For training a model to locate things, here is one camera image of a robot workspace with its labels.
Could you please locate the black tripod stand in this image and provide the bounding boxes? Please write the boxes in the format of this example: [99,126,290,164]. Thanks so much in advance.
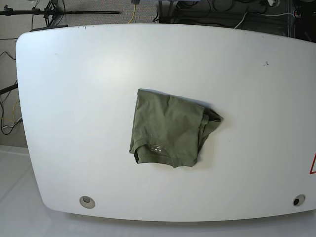
[0,0,121,31]

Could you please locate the olive green T-shirt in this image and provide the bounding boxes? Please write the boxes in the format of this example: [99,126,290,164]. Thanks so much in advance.
[129,90,222,168]

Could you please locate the yellow cable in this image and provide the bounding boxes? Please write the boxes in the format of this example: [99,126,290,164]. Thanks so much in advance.
[128,4,137,24]

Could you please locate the right table cable grommet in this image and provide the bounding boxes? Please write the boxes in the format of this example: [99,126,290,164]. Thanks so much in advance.
[293,194,306,206]

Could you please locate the table cable grommet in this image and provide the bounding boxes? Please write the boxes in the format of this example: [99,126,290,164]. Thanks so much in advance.
[293,194,306,206]
[79,196,95,209]

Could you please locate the left table cable grommet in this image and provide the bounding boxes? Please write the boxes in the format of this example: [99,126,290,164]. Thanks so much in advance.
[79,196,95,209]

